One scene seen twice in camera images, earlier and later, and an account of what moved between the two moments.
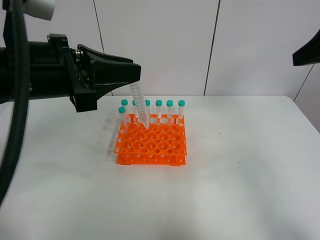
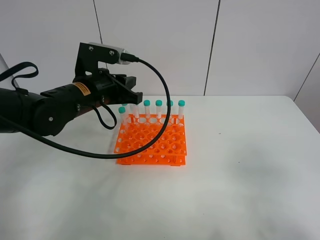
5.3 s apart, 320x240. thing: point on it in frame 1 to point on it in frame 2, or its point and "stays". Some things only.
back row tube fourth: x=159 y=103 stays
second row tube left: x=122 y=110 stays
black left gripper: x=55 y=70 to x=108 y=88
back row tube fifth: x=169 y=103 stays
